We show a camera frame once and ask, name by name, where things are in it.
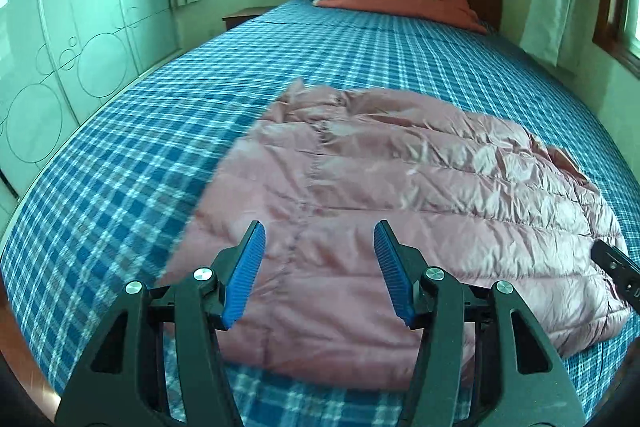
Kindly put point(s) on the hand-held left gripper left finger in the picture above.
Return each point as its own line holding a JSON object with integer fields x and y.
{"x": 245, "y": 279}

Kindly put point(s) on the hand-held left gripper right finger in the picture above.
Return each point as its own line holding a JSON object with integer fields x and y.
{"x": 395, "y": 279}

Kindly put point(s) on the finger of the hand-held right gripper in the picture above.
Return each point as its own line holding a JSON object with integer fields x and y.
{"x": 622, "y": 269}

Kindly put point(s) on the pink puffer jacket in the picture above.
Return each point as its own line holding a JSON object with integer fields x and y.
{"x": 400, "y": 177}

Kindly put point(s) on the bed with blue plaid sheet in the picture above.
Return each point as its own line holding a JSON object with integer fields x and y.
{"x": 175, "y": 107}

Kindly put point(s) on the wide wood-framed window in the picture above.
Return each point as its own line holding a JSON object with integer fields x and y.
{"x": 625, "y": 17}

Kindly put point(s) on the wooden nightstand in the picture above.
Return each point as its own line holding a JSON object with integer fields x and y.
{"x": 245, "y": 18}

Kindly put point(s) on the red pillow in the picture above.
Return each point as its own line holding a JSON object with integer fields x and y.
{"x": 400, "y": 4}

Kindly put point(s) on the white wardrobe with circle pattern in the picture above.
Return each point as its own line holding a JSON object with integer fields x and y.
{"x": 75, "y": 17}

